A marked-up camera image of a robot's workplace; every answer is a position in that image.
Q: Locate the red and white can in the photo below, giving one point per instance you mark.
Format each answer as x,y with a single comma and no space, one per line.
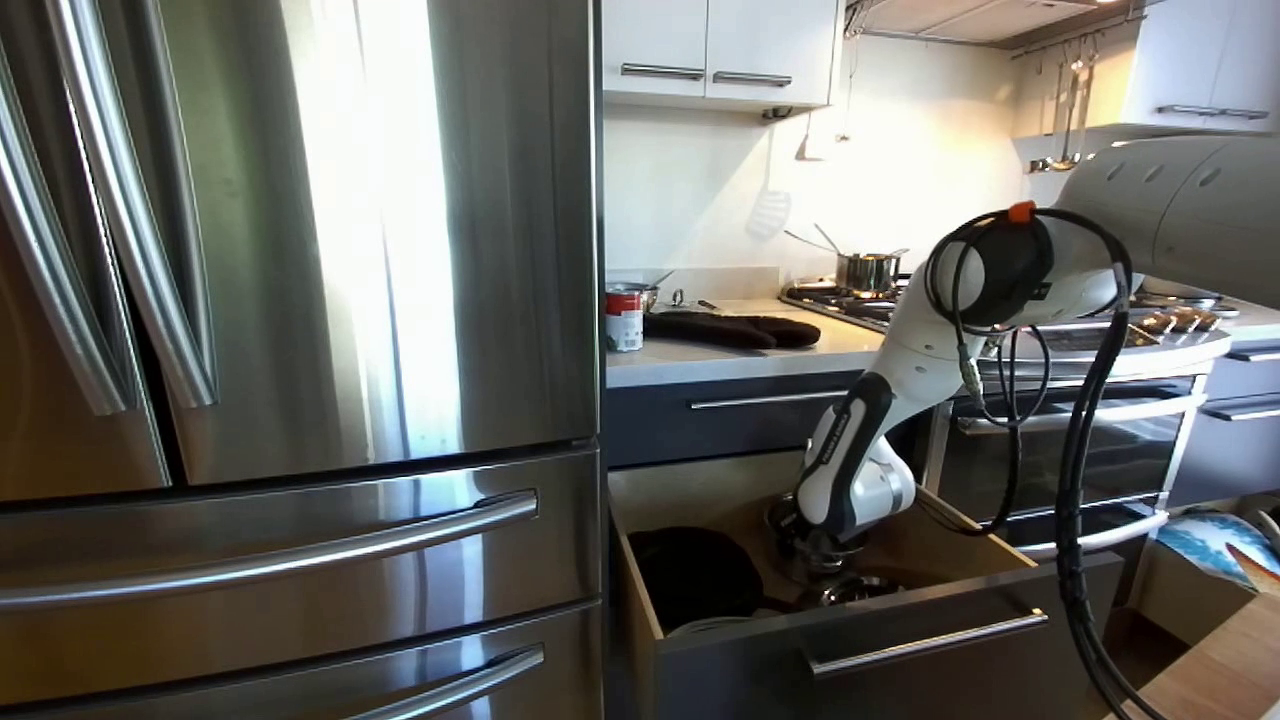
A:
626,320

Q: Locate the closed grey upper drawer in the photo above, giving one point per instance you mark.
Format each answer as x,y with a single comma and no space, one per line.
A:
719,417

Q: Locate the black pan in drawer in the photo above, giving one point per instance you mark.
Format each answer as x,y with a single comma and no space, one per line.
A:
697,575

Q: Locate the silver pot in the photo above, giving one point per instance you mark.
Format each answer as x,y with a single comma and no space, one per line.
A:
837,583

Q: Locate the blue cloth on floor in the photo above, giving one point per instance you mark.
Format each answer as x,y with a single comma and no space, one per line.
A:
1218,547

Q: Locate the saucepan on back burner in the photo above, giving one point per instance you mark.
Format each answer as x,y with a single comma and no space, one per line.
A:
873,274

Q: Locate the hanging metal utensils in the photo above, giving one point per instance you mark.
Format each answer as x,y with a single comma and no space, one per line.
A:
1069,111

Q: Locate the open grey drawer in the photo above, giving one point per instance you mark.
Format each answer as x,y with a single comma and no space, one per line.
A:
970,633

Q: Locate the stainless steel refrigerator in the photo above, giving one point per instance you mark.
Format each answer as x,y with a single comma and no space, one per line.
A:
302,361

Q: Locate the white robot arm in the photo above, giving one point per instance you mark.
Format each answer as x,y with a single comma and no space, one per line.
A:
1189,211

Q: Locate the stainless steel gas stove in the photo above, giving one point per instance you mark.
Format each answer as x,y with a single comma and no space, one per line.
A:
992,450

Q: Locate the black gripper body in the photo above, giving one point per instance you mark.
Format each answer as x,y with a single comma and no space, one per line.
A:
804,547

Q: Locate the right white upper cabinet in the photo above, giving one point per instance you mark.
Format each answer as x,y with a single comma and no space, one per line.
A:
1206,66

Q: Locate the right grey drawers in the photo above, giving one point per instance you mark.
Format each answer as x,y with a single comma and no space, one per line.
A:
1233,447

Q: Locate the white upper wall cabinets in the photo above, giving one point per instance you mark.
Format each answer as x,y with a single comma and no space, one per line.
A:
762,54

